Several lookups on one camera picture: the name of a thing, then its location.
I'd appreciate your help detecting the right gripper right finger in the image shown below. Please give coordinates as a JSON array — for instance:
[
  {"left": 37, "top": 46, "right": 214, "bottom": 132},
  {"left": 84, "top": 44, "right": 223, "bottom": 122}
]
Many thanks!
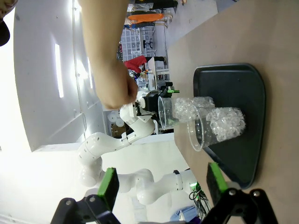
[{"left": 200, "top": 162, "right": 280, "bottom": 224}]

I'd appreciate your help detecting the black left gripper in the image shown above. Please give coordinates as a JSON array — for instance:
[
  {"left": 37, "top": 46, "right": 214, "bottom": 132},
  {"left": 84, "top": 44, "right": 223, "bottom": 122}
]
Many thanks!
[{"left": 140, "top": 82, "right": 180, "bottom": 128}]

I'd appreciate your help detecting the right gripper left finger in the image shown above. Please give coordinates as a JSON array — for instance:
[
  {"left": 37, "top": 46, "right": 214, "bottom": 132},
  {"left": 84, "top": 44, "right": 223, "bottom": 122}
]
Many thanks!
[{"left": 50, "top": 167, "right": 122, "bottom": 224}]

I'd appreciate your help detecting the clear plastic cup with ice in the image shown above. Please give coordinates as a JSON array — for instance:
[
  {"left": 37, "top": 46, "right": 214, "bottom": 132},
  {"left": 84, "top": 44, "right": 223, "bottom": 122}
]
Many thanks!
[
  {"left": 157, "top": 95, "right": 215, "bottom": 130},
  {"left": 186, "top": 105, "right": 246, "bottom": 152}
]

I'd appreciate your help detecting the person's right forearm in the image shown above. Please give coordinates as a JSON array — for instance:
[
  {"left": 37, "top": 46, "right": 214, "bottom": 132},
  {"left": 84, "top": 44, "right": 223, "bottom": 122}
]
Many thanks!
[{"left": 80, "top": 0, "right": 130, "bottom": 70}]

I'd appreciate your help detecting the person's right hand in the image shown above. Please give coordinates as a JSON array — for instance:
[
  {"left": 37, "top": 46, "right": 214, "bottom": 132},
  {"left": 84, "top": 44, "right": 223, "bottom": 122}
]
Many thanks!
[{"left": 92, "top": 64, "right": 140, "bottom": 110}]

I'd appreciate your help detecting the white partition board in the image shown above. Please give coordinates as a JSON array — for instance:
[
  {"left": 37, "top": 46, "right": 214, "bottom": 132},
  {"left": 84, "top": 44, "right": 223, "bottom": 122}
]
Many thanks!
[{"left": 146, "top": 57, "right": 157, "bottom": 91}]

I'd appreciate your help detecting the blue cloth bundle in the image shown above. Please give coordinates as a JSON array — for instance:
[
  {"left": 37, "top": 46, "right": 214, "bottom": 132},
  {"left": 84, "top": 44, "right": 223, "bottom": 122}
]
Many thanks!
[{"left": 169, "top": 205, "right": 199, "bottom": 222}]

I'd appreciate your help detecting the person in red top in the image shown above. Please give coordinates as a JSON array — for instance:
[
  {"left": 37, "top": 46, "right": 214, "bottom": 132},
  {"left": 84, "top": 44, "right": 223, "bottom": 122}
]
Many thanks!
[{"left": 123, "top": 55, "right": 168, "bottom": 73}]

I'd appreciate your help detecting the black plastic serving tray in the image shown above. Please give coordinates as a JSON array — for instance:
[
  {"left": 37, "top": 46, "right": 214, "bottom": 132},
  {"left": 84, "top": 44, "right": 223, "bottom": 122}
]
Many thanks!
[{"left": 192, "top": 63, "right": 267, "bottom": 189}]

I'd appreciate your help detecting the shelving with storage bins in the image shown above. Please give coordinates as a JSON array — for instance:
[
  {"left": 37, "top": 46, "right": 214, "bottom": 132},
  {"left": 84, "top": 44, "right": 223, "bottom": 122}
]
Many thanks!
[{"left": 120, "top": 27, "right": 157, "bottom": 59}]

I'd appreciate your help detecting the long ceiling light panel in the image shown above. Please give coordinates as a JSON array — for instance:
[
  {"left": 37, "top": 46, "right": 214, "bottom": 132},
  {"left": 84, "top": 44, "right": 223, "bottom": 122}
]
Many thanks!
[
  {"left": 87, "top": 57, "right": 93, "bottom": 89},
  {"left": 55, "top": 43, "right": 64, "bottom": 98}
]

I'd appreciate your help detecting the mannequin in blue white outfit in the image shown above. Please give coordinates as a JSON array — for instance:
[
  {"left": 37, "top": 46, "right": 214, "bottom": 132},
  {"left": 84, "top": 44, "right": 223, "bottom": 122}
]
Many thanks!
[{"left": 123, "top": 17, "right": 141, "bottom": 30}]

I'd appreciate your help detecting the mannequin in orange dress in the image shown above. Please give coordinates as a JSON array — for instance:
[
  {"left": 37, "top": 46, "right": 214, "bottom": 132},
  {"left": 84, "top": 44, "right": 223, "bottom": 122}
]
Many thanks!
[{"left": 127, "top": 13, "right": 174, "bottom": 25}]

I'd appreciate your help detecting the mannequin in black clothes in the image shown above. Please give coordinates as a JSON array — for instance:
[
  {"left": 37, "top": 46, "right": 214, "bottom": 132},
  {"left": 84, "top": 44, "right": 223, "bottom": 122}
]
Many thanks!
[{"left": 128, "top": 0, "right": 178, "bottom": 12}]

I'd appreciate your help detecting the black floor cables bundle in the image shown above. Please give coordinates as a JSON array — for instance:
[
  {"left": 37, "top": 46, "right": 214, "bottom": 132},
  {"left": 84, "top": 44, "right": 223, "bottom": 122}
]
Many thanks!
[{"left": 189, "top": 184, "right": 211, "bottom": 210}]

